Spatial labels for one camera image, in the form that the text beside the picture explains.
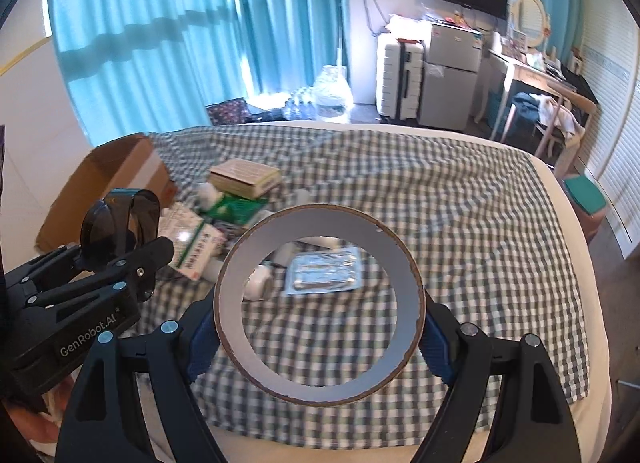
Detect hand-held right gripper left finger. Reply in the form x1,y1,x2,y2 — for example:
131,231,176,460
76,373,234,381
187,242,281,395
55,300,223,463

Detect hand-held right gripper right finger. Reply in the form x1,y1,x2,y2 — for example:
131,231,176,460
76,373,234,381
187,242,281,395
412,288,583,463

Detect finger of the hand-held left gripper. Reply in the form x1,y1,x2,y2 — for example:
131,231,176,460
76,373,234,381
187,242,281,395
25,237,176,311
4,243,88,294

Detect black sunglasses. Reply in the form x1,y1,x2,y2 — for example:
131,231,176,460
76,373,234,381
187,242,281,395
80,188,162,304

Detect brown cardboard box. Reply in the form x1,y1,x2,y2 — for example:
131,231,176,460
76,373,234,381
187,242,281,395
35,135,177,256

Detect brown tape roll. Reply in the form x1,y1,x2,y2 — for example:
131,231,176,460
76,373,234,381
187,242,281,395
213,204,427,405

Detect white bear figurine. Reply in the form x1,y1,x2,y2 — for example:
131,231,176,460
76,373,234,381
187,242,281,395
242,263,274,301

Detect white fluffy figurine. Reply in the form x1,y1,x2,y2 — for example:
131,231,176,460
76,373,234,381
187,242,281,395
195,183,223,214

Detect green foil packet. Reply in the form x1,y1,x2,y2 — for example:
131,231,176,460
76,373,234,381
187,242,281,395
202,193,271,228

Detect orange patterned cloth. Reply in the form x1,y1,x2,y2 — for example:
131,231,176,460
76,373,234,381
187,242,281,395
7,383,63,463

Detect checked bed sheet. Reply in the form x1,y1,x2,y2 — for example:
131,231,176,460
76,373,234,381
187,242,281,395
135,123,576,431

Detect tan paper box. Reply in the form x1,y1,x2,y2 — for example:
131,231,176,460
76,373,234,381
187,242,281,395
208,159,282,200

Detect dark floral bag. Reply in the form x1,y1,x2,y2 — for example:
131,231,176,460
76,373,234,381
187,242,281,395
206,99,251,126

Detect teal topped stool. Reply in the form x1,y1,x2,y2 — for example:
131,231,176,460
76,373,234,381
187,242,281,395
562,175,608,244

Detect pack of water bottles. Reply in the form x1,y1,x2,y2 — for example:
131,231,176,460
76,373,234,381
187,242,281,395
285,85,318,120

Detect teal curtain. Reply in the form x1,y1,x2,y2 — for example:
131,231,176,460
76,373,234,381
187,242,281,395
45,0,351,144

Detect large clear water bottle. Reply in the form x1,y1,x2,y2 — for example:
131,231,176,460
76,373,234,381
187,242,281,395
315,64,351,124

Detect blue cloth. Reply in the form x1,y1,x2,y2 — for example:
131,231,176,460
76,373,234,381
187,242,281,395
512,92,543,118

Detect silver small fridge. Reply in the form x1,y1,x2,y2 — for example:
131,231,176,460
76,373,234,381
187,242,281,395
417,20,485,131

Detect white cloth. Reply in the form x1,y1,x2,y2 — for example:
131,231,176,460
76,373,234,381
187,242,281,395
537,95,586,138

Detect white suitcase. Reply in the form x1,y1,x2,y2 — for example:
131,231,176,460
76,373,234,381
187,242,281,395
376,33,427,120

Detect wooden chair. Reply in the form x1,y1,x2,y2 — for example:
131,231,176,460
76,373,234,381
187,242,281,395
510,90,598,168

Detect wooden desk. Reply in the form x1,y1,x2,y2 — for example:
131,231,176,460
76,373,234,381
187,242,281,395
487,48,581,144

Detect white louvred wardrobe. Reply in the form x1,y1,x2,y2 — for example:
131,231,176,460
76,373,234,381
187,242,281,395
575,0,640,259

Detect black bag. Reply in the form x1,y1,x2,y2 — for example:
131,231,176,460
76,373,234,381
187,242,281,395
565,63,601,104

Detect oval white mirror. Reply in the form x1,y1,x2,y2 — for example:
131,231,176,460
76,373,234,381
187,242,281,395
510,0,550,51

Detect dark wall cable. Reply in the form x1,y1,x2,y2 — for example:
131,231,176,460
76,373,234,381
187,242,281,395
361,0,388,38

